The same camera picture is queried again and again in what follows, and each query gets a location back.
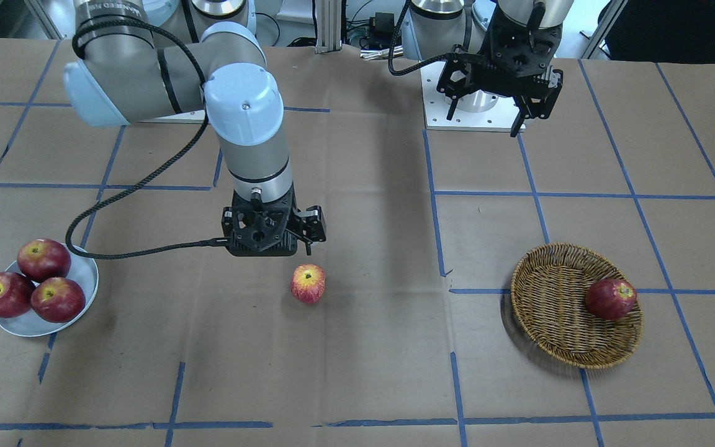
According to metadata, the woven wicker basket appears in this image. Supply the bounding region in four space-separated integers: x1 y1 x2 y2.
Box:
509 243 644 369

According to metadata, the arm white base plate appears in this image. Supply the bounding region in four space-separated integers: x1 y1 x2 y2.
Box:
420 61 519 133
141 109 205 124

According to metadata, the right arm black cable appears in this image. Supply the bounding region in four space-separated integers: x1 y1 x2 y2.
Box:
65 16 230 260

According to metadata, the black power adapter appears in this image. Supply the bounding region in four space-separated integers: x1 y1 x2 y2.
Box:
369 12 395 37

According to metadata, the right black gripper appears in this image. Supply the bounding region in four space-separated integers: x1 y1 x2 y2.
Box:
221 186 326 256

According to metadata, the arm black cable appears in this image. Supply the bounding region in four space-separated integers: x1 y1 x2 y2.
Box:
65 16 230 260
388 0 488 77

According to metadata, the aluminium frame post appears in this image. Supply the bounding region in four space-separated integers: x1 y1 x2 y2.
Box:
313 1 345 55

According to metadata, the red apple in basket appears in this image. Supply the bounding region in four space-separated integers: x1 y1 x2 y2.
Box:
585 278 638 322

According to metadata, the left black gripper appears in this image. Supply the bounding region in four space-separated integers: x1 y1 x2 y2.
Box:
437 7 564 138

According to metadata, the red apple back on plate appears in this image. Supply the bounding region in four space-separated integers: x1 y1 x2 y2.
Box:
16 238 71 283

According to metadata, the red yellow apple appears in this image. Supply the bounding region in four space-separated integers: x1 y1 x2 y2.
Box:
290 263 326 304

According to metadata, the red apple on plate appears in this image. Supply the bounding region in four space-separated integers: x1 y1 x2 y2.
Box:
16 238 71 283
29 277 86 323
0 271 36 318

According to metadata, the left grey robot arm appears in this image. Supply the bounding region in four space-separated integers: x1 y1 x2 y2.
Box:
397 1 573 137

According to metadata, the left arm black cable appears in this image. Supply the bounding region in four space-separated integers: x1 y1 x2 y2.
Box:
388 0 488 77

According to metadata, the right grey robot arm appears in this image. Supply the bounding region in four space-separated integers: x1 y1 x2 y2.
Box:
63 1 326 256

